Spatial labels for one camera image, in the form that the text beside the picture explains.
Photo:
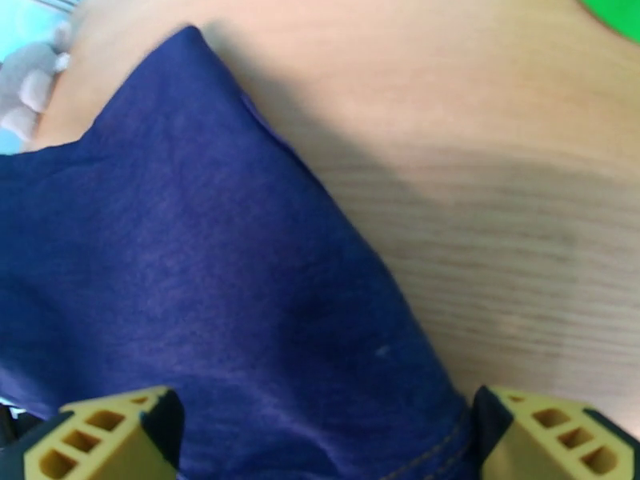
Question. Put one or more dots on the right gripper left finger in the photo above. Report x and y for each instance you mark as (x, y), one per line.
(115, 453)

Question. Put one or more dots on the grey husky plush toy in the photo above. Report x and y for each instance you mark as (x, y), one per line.
(30, 83)

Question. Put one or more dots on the green plastic basket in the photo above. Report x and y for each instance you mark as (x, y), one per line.
(615, 11)

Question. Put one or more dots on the dark blue denim trousers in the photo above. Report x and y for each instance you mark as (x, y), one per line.
(200, 243)

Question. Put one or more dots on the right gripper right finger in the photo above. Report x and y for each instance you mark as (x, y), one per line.
(550, 448)

